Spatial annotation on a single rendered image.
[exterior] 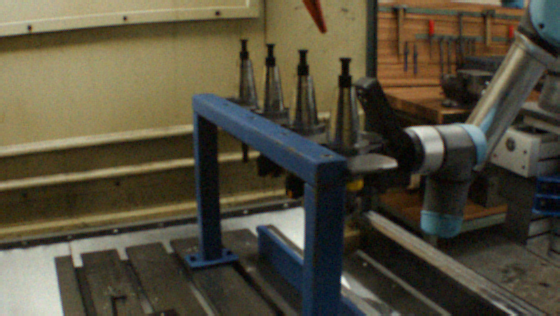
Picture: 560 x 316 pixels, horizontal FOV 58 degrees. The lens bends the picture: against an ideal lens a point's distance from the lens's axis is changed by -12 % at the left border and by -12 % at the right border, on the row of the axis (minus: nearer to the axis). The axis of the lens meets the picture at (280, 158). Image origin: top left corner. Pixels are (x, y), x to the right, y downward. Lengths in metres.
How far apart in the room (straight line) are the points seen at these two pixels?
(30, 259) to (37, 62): 0.46
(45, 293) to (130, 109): 0.47
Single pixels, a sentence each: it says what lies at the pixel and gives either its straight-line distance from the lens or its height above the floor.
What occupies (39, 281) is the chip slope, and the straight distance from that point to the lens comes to 1.31.
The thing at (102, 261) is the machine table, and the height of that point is 0.90.
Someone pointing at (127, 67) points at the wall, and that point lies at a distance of 1.30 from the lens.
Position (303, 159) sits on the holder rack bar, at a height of 1.22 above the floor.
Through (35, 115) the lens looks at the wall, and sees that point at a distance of 1.30.
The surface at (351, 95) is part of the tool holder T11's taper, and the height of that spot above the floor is 1.28.
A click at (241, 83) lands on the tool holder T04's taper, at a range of 0.97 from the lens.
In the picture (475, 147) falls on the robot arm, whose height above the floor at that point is 1.17.
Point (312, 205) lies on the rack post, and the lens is 0.62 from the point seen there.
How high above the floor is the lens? 1.40
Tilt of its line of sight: 16 degrees down
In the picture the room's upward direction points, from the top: straight up
